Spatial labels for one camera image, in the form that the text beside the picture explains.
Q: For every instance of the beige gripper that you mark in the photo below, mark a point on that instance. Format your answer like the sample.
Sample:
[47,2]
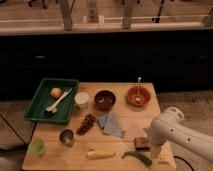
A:
[155,150]

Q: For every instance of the green chili pepper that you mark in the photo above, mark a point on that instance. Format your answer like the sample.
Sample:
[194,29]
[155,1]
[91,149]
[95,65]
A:
[144,159]

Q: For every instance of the brown rectangular eraser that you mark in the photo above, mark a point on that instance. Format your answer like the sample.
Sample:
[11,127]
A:
[141,143]

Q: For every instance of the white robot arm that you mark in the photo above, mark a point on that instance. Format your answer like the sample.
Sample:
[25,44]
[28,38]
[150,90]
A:
[167,126]

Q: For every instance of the orange bowl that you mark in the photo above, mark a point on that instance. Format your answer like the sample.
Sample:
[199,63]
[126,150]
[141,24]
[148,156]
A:
[144,93]

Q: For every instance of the purple bowl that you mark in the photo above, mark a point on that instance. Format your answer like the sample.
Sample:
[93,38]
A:
[104,100]

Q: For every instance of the silver fork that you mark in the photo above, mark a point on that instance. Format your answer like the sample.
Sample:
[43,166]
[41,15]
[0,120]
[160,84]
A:
[138,97]

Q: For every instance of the blue cloth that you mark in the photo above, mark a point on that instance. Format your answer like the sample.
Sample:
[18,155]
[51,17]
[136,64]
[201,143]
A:
[110,125]

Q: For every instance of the yellow corn cob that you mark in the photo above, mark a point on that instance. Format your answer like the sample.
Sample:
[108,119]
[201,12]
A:
[93,154]

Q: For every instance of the brown grape bunch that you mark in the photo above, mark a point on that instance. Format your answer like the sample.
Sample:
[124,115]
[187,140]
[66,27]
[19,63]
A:
[86,124]

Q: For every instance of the white cup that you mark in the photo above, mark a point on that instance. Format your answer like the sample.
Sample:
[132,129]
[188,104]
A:
[82,100]

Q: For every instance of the small metal cup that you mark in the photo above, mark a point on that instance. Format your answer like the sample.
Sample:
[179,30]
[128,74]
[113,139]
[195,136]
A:
[67,137]

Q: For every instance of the white dish brush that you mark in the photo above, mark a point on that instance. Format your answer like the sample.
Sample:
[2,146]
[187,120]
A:
[50,110]

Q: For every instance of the orange fruit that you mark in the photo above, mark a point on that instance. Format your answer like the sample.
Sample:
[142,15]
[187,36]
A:
[56,93]

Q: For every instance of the green plastic cup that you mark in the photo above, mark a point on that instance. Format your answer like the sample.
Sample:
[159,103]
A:
[37,147]

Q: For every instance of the green plastic tray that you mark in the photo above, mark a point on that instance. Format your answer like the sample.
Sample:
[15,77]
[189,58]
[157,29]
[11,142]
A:
[42,99]

